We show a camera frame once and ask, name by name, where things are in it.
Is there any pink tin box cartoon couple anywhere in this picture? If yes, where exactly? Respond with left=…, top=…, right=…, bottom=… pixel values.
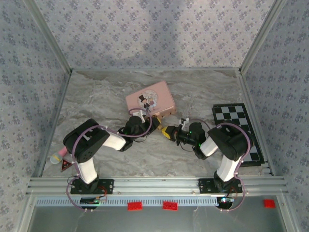
left=125, top=81, right=177, bottom=119

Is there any black base plate left arm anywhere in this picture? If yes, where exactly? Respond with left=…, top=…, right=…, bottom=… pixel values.
left=70, top=178, right=114, bottom=195

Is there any black base plate right arm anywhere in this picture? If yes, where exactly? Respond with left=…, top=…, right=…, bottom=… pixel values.
left=198, top=178, right=243, bottom=194

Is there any black grey folding chessboard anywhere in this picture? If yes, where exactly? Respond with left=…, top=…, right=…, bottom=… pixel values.
left=211, top=103, right=263, bottom=167

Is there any circuit board with green light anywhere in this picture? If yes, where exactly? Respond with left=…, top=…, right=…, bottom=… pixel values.
left=217, top=197, right=235, bottom=205
left=81, top=197, right=108, bottom=206

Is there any red triangle sign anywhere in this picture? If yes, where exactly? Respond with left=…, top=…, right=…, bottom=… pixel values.
left=60, top=159, right=72, bottom=173

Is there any pink toy microphone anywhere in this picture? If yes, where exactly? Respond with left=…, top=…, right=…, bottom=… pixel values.
left=50, top=147, right=67, bottom=165

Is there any grey metal sheet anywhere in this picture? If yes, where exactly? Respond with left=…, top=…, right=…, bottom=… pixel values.
left=28, top=205, right=289, bottom=232

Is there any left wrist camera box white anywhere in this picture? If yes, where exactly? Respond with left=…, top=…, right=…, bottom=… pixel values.
left=131, top=109, right=147, bottom=119

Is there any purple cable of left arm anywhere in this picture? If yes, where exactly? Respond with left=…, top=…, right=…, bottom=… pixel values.
left=66, top=108, right=153, bottom=213

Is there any aluminium mounting rail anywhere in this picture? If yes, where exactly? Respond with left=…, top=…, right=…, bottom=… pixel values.
left=26, top=176, right=289, bottom=195

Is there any grey slotted cable duct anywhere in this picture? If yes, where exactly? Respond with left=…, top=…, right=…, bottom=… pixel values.
left=36, top=198, right=218, bottom=206

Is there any aluminium frame post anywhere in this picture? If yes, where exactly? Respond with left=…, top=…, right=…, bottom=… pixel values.
left=239, top=0, right=288, bottom=74
left=23, top=0, right=73, bottom=74

